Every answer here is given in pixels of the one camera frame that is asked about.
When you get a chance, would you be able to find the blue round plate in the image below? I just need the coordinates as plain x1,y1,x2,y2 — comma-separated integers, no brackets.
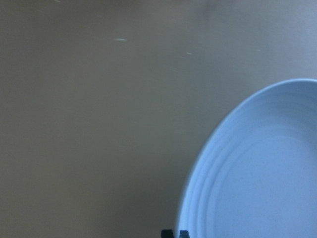
175,79,317,238

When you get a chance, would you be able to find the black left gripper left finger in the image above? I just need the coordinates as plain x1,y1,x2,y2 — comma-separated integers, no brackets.
161,229,173,238

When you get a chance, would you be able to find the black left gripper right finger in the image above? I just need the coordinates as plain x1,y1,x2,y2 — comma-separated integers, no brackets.
179,230,190,238

